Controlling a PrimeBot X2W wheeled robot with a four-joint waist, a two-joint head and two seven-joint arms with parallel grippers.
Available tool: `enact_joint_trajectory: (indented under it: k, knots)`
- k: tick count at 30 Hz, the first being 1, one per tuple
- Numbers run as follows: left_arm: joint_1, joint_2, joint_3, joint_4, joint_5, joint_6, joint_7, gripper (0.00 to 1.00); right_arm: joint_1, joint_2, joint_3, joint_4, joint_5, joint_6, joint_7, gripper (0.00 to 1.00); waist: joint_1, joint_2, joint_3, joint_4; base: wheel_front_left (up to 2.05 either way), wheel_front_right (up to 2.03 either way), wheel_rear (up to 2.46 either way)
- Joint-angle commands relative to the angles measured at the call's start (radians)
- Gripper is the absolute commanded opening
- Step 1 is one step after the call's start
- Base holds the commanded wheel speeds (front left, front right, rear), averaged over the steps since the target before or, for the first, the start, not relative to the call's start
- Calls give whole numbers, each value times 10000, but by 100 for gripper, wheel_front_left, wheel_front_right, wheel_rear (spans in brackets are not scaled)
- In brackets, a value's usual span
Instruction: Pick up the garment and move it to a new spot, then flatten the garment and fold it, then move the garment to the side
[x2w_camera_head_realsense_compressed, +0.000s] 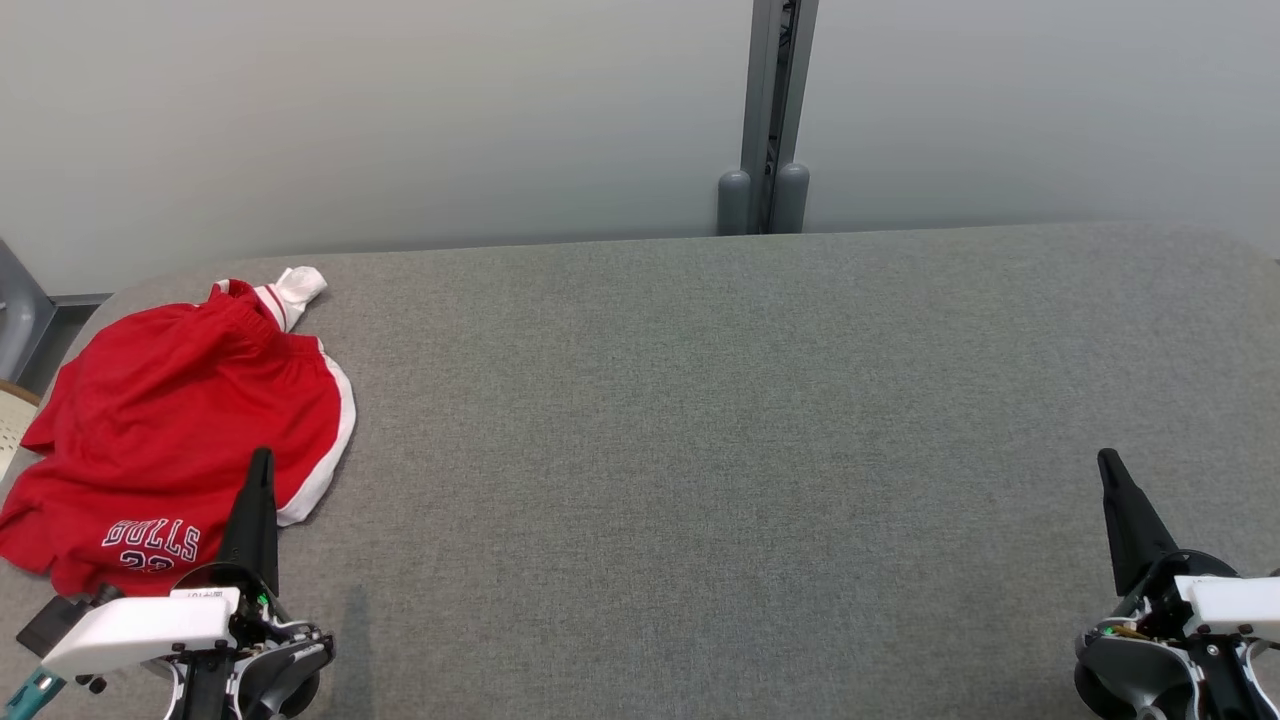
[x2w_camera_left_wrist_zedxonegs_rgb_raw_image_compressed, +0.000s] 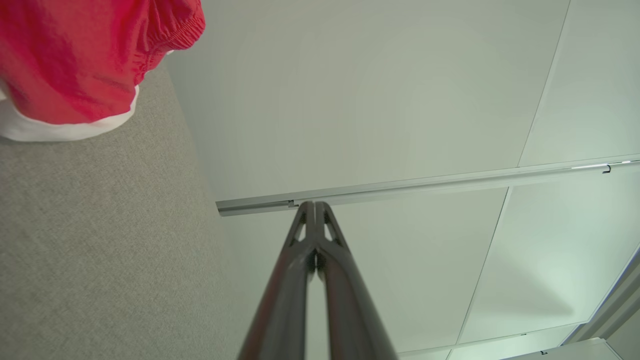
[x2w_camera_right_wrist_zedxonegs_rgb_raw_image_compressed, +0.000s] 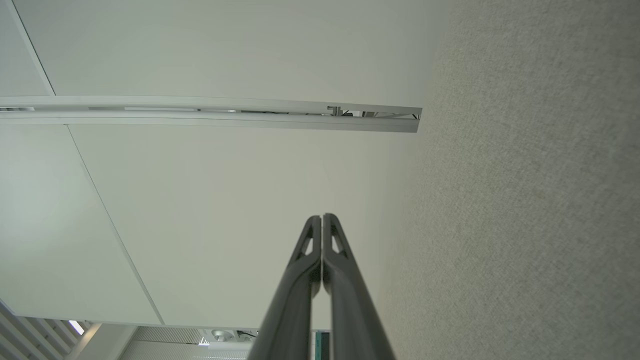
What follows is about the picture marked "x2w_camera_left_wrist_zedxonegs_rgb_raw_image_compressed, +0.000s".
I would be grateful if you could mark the silver wall rail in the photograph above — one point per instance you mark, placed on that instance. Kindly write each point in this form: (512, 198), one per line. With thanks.
(400, 189)

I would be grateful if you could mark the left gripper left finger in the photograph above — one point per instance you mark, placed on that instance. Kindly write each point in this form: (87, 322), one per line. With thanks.
(285, 300)

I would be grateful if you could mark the white flat panel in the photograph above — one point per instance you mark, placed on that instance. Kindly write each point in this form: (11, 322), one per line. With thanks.
(575, 351)

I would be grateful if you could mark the grey fabric sofa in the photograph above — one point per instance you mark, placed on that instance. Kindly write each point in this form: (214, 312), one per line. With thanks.
(100, 240)

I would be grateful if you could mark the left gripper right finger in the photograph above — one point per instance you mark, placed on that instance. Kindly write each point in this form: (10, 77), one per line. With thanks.
(350, 310)

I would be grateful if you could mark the red garment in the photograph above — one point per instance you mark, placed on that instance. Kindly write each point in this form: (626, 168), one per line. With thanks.
(75, 60)

